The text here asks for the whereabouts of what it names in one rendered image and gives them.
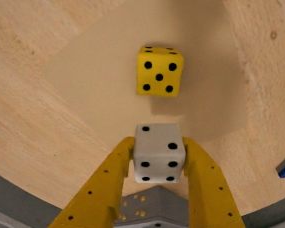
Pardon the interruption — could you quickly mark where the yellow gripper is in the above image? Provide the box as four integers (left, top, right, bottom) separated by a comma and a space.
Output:
47, 136, 245, 228

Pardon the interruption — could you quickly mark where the tan flat mat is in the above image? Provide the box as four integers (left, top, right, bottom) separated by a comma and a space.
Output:
40, 0, 248, 150

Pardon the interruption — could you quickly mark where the white die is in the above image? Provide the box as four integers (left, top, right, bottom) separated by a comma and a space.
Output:
132, 124, 186, 183

